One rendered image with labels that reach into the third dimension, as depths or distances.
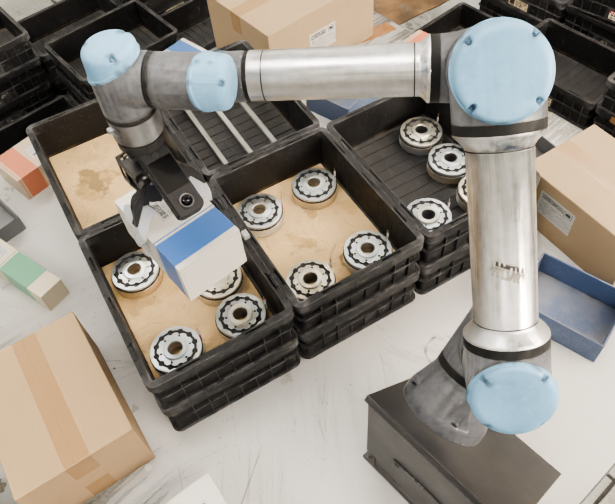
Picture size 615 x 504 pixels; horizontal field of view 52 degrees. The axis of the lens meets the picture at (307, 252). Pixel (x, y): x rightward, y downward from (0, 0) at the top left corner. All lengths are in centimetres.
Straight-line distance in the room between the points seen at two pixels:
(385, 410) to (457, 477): 14
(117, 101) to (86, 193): 74
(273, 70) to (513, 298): 46
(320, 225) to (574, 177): 58
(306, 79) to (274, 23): 94
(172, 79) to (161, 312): 62
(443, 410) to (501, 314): 25
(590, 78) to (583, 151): 102
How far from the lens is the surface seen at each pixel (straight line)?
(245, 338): 117
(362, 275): 122
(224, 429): 135
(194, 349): 126
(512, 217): 83
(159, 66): 87
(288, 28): 187
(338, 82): 94
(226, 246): 105
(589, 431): 140
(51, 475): 124
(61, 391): 130
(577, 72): 262
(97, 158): 169
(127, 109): 91
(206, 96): 85
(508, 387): 88
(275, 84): 95
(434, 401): 106
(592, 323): 151
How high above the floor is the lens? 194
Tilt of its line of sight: 54 degrees down
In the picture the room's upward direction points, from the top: 6 degrees counter-clockwise
